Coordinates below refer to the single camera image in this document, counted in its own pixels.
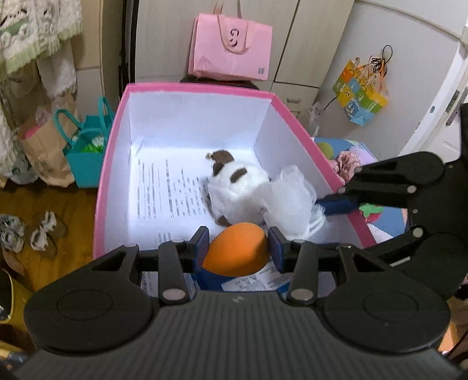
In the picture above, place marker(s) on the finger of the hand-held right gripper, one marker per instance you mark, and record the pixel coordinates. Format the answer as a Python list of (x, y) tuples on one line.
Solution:
[(409, 243), (340, 206)]

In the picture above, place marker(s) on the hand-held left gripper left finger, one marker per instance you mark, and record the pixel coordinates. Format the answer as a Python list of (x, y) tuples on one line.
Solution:
[(201, 244)]

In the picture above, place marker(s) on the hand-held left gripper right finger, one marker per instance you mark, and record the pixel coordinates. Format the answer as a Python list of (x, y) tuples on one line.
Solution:
[(276, 248)]

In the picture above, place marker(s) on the orange makeup sponge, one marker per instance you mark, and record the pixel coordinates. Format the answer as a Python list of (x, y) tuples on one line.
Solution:
[(234, 248)]

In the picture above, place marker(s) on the red soft toy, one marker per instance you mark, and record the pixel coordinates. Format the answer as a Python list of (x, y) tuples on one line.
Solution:
[(373, 215)]

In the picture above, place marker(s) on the pink floral cloth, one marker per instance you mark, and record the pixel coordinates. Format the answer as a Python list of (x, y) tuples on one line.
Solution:
[(347, 164)]

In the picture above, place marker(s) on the white mesh bath pouf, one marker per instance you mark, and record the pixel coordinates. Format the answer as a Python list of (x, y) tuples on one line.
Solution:
[(289, 204)]

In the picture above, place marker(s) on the yellow green soft ball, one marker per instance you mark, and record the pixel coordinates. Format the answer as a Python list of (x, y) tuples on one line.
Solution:
[(324, 149)]

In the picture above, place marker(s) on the white panda plush toy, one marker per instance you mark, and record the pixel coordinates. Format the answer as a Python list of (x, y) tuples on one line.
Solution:
[(234, 186)]

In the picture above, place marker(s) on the pink cardboard box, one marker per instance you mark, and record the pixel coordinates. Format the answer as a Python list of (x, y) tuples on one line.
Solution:
[(201, 120)]

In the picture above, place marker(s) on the patchwork knitted blanket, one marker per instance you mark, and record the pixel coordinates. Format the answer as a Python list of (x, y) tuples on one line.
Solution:
[(360, 148)]

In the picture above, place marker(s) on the printed paper sheet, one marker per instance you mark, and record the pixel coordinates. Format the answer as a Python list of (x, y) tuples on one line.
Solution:
[(157, 190)]

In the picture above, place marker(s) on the white door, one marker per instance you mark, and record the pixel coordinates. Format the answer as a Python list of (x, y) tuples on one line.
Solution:
[(451, 142)]

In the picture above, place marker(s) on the clear plastic bag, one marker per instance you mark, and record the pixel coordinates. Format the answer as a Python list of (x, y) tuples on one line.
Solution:
[(314, 117)]

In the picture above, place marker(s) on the colourful paper gift bag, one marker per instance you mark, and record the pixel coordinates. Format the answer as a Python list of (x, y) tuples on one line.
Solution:
[(360, 98)]

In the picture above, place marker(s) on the teal paper bag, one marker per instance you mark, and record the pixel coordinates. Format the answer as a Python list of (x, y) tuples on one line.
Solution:
[(87, 171)]

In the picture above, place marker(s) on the light wood wardrobe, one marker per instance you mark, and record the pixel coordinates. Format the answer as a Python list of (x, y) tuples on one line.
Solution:
[(292, 44)]

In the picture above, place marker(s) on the brown paper bag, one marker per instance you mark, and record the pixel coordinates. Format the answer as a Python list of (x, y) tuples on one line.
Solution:
[(44, 157)]

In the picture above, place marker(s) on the pink tote bag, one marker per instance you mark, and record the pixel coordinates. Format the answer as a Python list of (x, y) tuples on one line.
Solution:
[(230, 54)]

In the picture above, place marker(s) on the yellow fabric item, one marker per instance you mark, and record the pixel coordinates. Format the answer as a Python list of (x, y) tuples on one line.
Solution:
[(16, 303)]

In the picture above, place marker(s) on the white printed bag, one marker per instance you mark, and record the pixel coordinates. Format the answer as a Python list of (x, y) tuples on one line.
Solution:
[(18, 168)]

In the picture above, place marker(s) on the black clothes rack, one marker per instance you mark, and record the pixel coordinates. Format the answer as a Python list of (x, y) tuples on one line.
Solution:
[(126, 54)]

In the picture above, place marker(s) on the cream fleece pajama pants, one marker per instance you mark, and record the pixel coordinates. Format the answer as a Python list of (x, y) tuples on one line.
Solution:
[(58, 73)]

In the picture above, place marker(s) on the cream fleece pajama jacket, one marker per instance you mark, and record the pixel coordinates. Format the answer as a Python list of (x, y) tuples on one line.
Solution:
[(29, 29)]

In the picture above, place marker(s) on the white door frame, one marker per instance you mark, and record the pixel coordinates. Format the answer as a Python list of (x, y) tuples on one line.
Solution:
[(438, 102)]

